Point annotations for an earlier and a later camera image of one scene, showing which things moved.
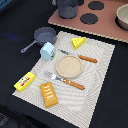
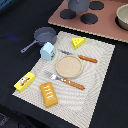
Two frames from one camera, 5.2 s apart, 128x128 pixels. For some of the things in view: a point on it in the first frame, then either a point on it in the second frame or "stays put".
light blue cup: [47, 52] stays put
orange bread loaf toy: [48, 94] stays put
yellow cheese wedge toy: [76, 42] stays put
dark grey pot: [67, 9] to [79, 6]
